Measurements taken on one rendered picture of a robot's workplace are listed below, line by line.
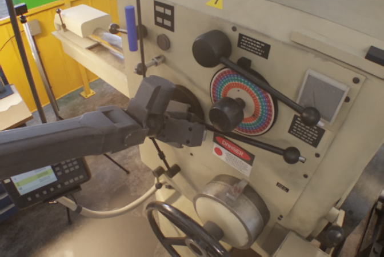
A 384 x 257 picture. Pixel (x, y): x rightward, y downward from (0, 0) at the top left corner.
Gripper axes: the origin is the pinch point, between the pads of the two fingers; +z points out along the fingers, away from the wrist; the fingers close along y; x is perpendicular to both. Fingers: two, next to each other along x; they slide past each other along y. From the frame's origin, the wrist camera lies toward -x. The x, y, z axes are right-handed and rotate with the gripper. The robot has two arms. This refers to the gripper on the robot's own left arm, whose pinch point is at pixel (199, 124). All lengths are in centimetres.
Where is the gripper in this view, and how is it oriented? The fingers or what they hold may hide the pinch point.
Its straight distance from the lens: 66.9
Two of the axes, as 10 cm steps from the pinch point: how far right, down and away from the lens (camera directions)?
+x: -7.2, -2.0, 6.7
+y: 1.7, -9.8, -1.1
